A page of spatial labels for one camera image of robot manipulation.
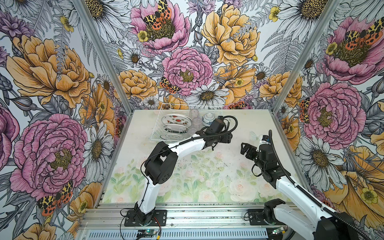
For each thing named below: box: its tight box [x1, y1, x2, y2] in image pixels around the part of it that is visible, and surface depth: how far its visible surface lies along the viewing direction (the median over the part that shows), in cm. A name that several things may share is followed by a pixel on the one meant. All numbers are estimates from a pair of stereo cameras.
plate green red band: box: [163, 124, 189, 134], surface depth 104 cm
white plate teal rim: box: [161, 114, 193, 127], surface depth 104 cm
